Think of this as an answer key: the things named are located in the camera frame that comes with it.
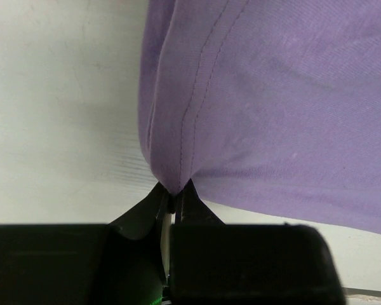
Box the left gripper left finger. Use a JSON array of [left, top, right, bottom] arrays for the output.
[[0, 184, 169, 304]]

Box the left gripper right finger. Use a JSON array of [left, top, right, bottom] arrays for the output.
[[170, 182, 346, 304]]

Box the purple t shirt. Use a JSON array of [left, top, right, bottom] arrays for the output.
[[138, 0, 381, 234]]

